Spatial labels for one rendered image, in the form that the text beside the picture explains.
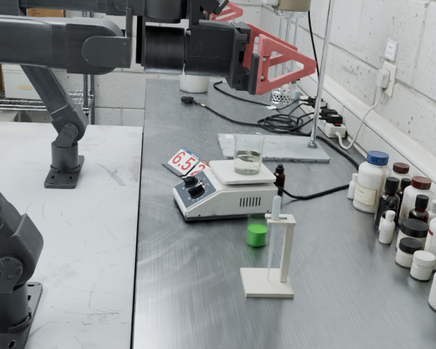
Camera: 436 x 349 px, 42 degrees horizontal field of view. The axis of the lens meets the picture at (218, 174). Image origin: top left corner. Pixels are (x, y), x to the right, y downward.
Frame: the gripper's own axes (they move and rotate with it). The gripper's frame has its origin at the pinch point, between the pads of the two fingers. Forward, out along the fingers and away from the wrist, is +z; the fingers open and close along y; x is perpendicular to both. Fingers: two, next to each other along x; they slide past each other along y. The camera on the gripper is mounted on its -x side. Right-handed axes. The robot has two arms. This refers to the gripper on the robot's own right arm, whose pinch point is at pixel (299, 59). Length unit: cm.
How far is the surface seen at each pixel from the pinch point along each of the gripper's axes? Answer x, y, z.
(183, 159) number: 38, 65, -9
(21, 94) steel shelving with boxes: 72, 254, -89
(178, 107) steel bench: 40, 124, -8
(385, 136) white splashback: 30, 67, 44
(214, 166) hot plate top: 31, 44, -4
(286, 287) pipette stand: 39.4, 8.7, 5.3
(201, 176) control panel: 34, 44, -7
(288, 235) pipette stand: 30.5, 10.4, 4.9
